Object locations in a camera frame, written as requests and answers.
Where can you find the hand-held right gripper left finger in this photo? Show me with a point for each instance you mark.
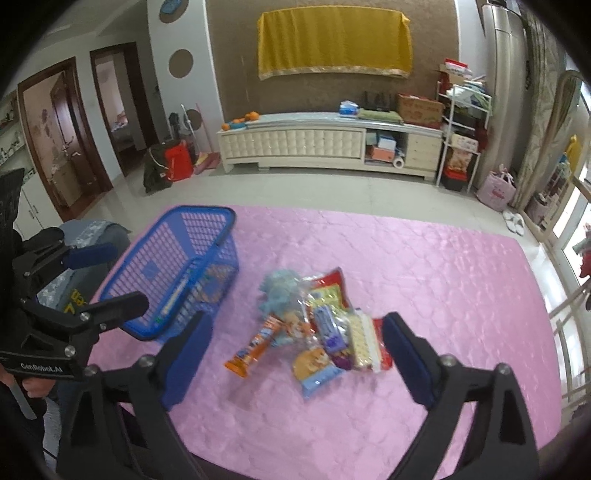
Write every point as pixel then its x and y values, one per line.
pixel 187 360

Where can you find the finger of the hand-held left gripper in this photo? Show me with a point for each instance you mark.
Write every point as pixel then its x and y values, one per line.
pixel 92 254
pixel 117 305

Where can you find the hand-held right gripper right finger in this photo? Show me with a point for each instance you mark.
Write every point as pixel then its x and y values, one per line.
pixel 408 360

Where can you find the cream cracker packet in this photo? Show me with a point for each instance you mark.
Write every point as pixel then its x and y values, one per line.
pixel 364 341

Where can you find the purple and red snack packet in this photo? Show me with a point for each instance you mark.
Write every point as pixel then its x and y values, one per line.
pixel 344 361

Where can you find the long orange snack packet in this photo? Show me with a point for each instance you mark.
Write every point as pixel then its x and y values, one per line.
pixel 251 350

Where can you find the blue plastic basket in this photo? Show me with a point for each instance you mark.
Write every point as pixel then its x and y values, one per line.
pixel 184 258

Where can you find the blue wafer packet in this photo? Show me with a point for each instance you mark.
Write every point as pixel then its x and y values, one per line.
pixel 330 328

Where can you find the red and yellow snack packet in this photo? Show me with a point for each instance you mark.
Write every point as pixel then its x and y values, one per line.
pixel 330 284

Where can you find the clear orange and white packet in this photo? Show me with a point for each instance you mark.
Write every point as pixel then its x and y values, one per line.
pixel 293 325

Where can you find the light blue snack packet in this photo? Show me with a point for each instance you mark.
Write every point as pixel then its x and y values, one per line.
pixel 279 290

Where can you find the person's left hand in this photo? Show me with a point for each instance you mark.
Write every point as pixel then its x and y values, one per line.
pixel 31 386

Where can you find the grey printed cushion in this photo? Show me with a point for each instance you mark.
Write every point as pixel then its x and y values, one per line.
pixel 87 230

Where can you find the dark bag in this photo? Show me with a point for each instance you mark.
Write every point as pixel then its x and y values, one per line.
pixel 154 168

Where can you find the pink quilted cloth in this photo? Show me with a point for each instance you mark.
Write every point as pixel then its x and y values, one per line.
pixel 369 258

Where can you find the red bag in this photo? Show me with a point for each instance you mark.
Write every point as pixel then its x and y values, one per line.
pixel 179 161

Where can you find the pink dustpan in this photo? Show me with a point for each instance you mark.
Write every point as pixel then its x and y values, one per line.
pixel 205 164

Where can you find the mop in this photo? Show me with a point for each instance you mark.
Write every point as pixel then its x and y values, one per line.
pixel 185 124

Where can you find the white slippers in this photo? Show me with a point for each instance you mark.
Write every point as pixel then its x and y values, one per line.
pixel 513 224

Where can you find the pink bag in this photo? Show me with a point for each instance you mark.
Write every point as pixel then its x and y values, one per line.
pixel 495 191

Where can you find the blue and orange toy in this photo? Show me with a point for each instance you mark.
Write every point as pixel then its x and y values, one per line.
pixel 236 122

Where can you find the white paper roll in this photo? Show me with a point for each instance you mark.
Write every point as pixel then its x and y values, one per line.
pixel 398 162

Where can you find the hanging clothes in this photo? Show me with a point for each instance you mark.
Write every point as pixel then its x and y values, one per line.
pixel 585 258

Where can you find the orange fruits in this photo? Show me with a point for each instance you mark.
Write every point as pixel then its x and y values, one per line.
pixel 252 116

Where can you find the boxes in cabinet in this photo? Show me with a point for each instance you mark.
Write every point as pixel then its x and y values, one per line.
pixel 381 145

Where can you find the white metal rack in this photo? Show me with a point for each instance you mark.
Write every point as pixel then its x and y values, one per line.
pixel 464 138

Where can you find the cream tufted cabinet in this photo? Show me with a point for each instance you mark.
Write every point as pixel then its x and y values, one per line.
pixel 295 141

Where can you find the green folded cloth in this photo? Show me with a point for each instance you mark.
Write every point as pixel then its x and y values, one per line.
pixel 378 115

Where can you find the cardboard box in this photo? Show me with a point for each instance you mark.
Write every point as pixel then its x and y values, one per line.
pixel 420 110

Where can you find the blue tissue box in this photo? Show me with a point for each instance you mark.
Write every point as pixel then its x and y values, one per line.
pixel 349 108

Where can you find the patterned curtain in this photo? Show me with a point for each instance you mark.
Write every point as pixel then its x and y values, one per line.
pixel 542 115

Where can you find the silver standing air conditioner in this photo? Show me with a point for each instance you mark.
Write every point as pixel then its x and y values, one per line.
pixel 505 92

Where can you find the yellow cloth cover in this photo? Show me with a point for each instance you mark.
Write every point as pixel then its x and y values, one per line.
pixel 332 41

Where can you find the wooden door frame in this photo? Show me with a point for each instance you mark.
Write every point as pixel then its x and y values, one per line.
pixel 145 110
pixel 87 138

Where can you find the small round brown wall disc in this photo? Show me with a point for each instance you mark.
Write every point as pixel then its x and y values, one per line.
pixel 196 119

